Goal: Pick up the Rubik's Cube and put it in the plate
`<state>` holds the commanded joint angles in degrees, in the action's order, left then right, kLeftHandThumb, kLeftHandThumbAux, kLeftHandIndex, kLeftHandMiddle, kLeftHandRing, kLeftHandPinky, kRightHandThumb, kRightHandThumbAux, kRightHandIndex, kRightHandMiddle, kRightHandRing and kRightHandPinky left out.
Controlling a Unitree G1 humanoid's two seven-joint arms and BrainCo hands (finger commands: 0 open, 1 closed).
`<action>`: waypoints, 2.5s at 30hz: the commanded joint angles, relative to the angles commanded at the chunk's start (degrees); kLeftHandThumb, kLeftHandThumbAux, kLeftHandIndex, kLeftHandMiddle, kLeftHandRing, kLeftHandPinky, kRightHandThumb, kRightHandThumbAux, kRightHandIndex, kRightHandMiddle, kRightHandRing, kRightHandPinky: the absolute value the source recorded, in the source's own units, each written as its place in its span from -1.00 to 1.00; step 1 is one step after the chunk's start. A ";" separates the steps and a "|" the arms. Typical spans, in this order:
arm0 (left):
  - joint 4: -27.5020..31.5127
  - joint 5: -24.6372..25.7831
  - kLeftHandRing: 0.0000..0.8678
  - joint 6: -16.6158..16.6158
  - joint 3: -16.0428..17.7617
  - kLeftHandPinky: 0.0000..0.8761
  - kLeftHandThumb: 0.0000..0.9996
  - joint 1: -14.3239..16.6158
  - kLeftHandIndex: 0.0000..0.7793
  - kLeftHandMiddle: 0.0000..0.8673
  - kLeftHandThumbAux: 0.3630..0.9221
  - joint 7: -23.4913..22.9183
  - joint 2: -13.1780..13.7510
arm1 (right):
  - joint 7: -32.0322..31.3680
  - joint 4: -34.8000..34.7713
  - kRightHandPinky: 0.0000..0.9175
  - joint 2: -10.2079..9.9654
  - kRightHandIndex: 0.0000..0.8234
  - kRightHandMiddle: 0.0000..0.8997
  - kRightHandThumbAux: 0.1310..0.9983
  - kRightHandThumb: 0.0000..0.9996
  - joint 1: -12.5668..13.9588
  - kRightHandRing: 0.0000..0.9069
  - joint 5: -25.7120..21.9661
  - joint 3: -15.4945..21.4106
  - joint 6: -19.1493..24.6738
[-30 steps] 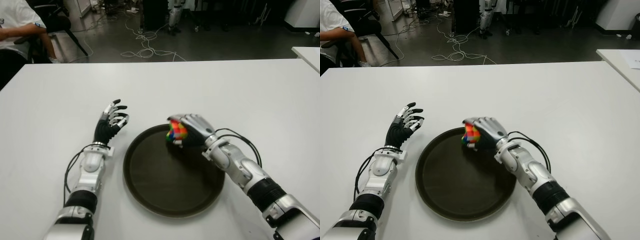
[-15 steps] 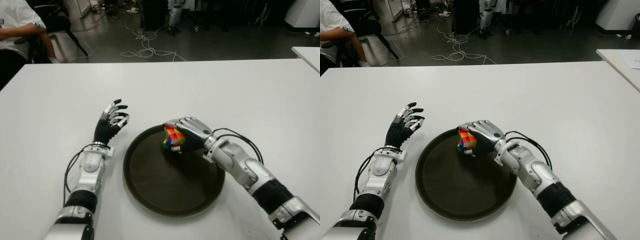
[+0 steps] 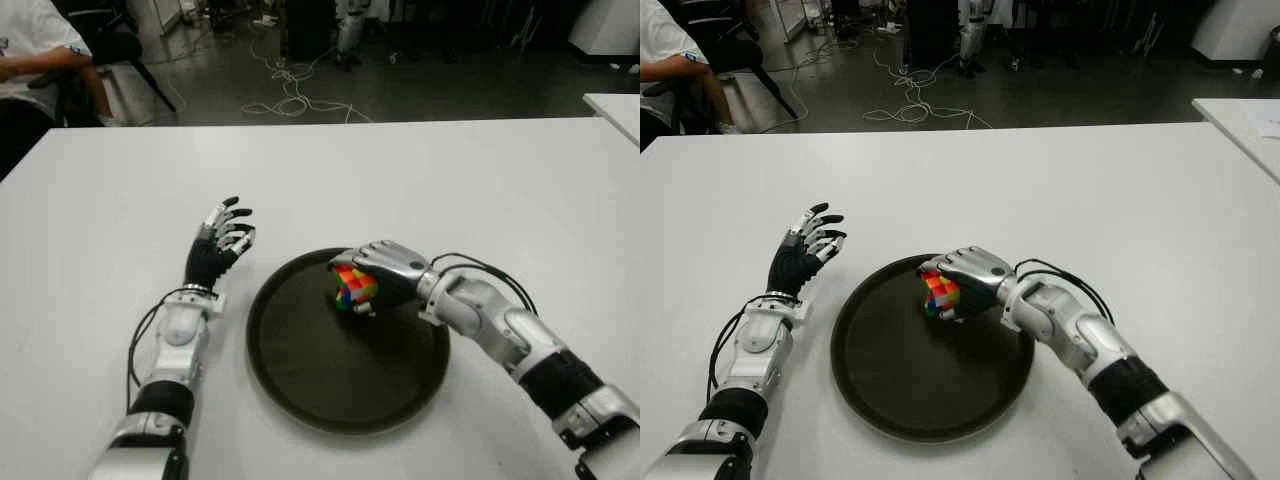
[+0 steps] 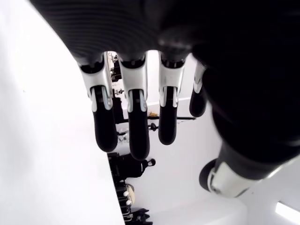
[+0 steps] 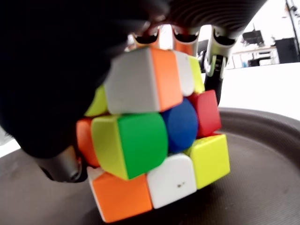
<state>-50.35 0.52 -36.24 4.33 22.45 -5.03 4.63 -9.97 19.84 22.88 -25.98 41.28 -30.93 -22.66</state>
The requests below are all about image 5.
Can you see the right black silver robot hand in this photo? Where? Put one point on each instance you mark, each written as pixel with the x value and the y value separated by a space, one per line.
pixel 47 70

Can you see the multicoloured Rubik's cube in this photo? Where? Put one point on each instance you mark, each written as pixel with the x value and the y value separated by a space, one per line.
pixel 140 140

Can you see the dark brown round plate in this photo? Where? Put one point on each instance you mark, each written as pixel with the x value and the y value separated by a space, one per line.
pixel 257 175

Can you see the white frame desk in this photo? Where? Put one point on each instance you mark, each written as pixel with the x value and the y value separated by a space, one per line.
pixel 255 49

